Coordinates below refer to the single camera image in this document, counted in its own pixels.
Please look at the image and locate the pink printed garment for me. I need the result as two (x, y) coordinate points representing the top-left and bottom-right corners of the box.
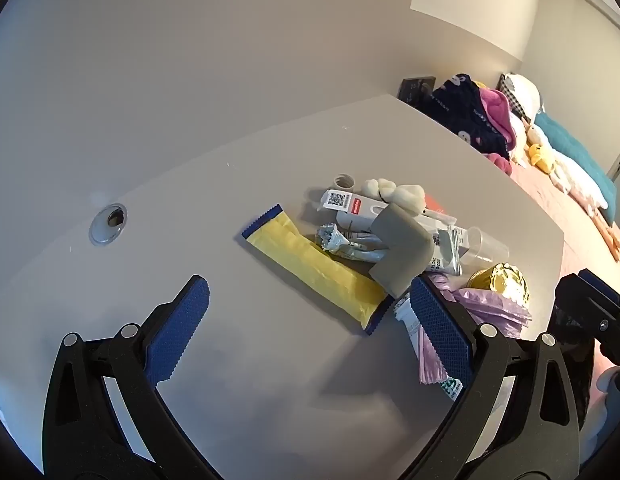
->
(485, 151), (513, 176)

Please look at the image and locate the pink fleece garment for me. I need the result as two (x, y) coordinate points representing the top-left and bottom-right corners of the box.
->
(479, 86), (521, 146)

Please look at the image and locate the black box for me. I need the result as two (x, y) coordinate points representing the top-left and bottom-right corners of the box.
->
(399, 76), (437, 108)

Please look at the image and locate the clear plastic cup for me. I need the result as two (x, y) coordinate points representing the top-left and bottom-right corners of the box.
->
(457, 226), (511, 268)

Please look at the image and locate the purple plastic bag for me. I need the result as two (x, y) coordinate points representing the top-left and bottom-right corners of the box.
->
(417, 274), (533, 385)

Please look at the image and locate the grey foam corner piece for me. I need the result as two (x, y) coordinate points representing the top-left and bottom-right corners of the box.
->
(368, 205), (435, 297)

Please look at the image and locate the yellow duck plush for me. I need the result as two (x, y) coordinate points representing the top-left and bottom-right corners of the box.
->
(526, 142), (558, 175)

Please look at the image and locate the white pink patterned cloth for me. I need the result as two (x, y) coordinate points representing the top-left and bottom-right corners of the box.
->
(507, 109), (531, 163)

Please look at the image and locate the checked pillow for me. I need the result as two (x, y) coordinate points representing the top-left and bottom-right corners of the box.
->
(499, 73), (542, 123)

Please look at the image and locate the silver white sachet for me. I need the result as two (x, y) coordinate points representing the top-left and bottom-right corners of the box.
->
(427, 227), (466, 277)

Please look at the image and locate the white labelled carton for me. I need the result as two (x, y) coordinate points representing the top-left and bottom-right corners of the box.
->
(320, 188), (391, 235)

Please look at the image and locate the navy printed garment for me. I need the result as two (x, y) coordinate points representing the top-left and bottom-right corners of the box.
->
(430, 74), (513, 160)

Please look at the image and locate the teal pillow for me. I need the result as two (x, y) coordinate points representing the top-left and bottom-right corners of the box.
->
(534, 111), (618, 227)

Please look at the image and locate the white crumpled tissue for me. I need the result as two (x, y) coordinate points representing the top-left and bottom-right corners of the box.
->
(360, 177), (428, 216)

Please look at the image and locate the bed with pink sheet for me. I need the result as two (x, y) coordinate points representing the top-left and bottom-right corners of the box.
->
(505, 160), (620, 311)

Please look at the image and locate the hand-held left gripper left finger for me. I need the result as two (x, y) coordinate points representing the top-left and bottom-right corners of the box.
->
(42, 275), (225, 480)

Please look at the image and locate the yellow snack packet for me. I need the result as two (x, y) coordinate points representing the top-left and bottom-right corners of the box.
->
(241, 203), (395, 336)

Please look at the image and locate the gold foil baking cup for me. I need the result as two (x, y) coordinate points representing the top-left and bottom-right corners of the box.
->
(467, 262), (532, 311)

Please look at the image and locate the white goose plush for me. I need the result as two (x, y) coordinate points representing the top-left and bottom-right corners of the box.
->
(527, 122), (620, 261)

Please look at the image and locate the round cable grommet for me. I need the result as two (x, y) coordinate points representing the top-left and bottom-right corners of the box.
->
(88, 203), (128, 246)

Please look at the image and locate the white plastic wrapper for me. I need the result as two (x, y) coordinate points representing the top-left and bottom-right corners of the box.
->
(420, 210), (458, 227)

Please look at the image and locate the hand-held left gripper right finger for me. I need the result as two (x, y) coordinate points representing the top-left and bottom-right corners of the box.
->
(390, 276), (583, 480)

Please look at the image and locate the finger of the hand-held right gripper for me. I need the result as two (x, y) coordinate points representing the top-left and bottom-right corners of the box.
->
(576, 268), (620, 318)
(557, 274), (620, 361)

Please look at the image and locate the crumpled silver wrapper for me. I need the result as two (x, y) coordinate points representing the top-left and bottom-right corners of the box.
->
(316, 224), (391, 263)

